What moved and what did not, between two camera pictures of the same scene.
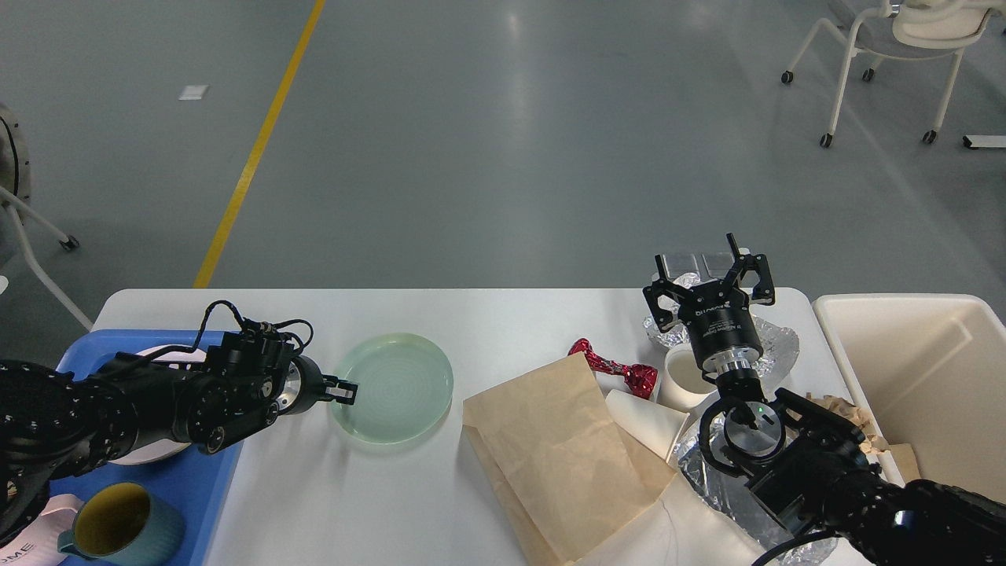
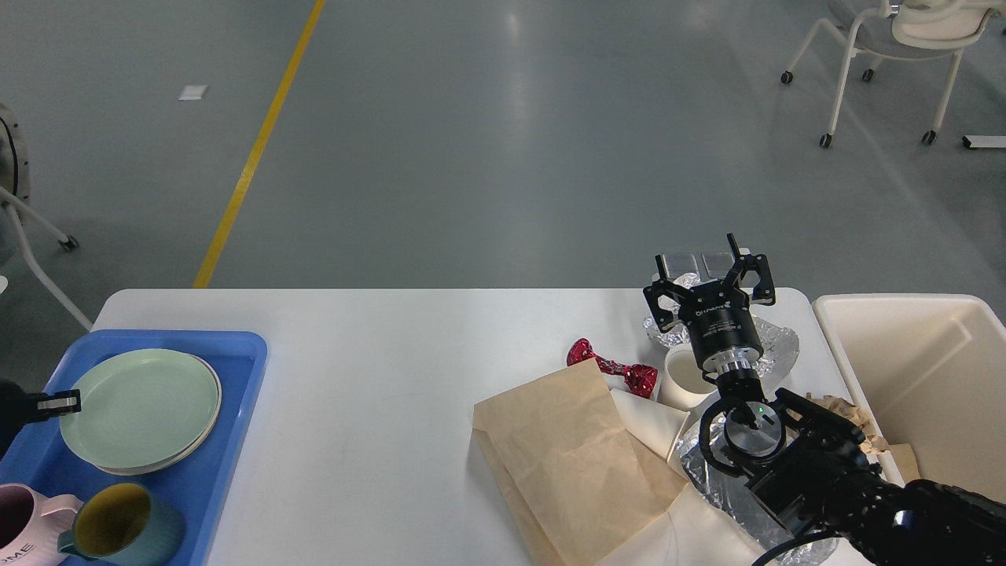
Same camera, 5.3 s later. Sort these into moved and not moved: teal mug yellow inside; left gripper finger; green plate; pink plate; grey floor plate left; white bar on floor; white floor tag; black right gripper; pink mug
Moved: left gripper finger; pink plate; green plate
Not moved: grey floor plate left; black right gripper; pink mug; white floor tag; white bar on floor; teal mug yellow inside
